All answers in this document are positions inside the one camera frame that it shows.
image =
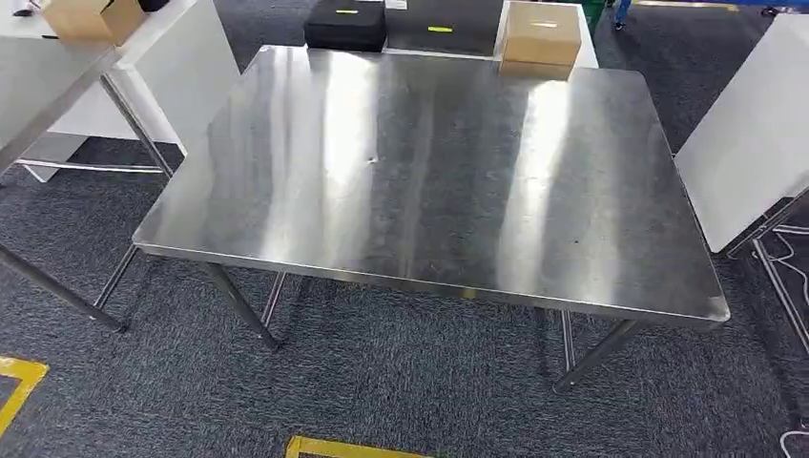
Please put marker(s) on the large stainless steel table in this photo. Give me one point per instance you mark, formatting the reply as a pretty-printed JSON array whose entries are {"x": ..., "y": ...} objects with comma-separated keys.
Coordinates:
[{"x": 411, "y": 189}]

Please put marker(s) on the flat black case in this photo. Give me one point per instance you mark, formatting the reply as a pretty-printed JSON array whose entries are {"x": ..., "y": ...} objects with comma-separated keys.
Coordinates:
[{"x": 442, "y": 28}]

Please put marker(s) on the black hard case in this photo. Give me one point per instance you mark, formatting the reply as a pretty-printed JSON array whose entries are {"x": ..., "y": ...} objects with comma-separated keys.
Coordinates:
[{"x": 344, "y": 28}]

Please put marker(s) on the closed cardboard box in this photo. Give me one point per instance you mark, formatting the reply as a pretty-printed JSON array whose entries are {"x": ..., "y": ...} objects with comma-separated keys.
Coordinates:
[{"x": 540, "y": 38}]

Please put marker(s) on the green crate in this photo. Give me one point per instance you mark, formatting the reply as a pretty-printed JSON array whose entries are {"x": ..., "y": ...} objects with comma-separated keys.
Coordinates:
[{"x": 593, "y": 14}]

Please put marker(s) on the person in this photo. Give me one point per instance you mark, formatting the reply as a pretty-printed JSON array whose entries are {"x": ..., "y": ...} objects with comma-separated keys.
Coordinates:
[{"x": 622, "y": 12}]

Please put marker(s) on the open cardboard box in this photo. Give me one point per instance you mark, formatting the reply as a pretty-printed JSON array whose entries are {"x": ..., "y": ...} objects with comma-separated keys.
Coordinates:
[{"x": 88, "y": 19}]

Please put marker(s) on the white board on frame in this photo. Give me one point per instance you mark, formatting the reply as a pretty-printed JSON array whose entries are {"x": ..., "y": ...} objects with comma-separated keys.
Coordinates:
[{"x": 746, "y": 139}]

